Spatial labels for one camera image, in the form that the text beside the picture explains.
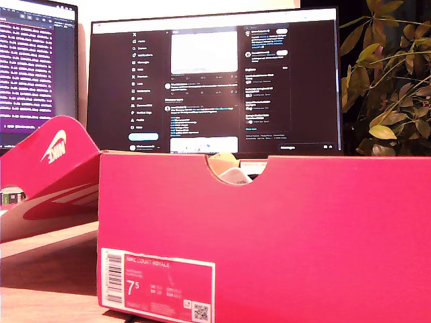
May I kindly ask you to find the green and white small box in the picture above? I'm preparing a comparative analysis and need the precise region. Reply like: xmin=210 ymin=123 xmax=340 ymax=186
xmin=0 ymin=184 xmax=27 ymax=207

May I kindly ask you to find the tan stuffing paper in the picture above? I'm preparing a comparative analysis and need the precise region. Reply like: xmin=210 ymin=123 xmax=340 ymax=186
xmin=206 ymin=151 xmax=240 ymax=179

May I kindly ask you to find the green leafy houseplant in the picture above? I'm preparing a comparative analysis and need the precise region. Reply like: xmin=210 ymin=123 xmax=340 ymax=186
xmin=339 ymin=0 xmax=431 ymax=157

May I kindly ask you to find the computer monitor with purple text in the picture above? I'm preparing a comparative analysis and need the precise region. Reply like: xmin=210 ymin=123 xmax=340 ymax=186
xmin=0 ymin=0 xmax=79 ymax=151

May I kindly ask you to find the red Nike shoebox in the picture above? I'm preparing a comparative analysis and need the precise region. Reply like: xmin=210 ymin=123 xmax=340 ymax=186
xmin=0 ymin=115 xmax=431 ymax=323

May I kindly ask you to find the wide computer monitor, dark page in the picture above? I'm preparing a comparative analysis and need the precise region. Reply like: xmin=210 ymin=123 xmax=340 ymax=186
xmin=86 ymin=5 xmax=345 ymax=159

